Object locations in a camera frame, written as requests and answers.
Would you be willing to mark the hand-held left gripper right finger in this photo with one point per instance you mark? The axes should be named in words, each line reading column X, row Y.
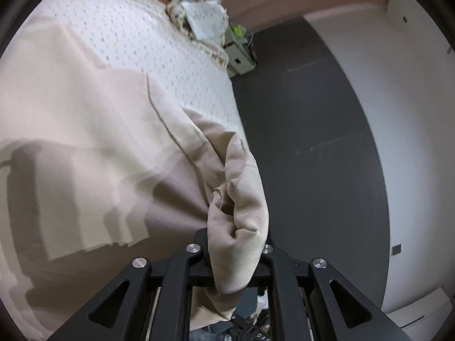
column 271, row 263

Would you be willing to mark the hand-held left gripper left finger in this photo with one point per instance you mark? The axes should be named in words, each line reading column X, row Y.
column 199, row 254

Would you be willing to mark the beige pants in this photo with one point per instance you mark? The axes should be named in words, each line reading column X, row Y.
column 89, row 131

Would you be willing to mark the white box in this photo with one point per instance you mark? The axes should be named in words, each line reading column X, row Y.
column 241, row 60

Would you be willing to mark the white floral bed sheet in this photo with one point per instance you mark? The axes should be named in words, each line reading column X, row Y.
column 142, row 42

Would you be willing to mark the crumpled floral cloth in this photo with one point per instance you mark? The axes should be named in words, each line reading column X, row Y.
column 202, row 17

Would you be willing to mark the grey wall socket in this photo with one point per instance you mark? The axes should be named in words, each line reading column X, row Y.
column 396, row 249

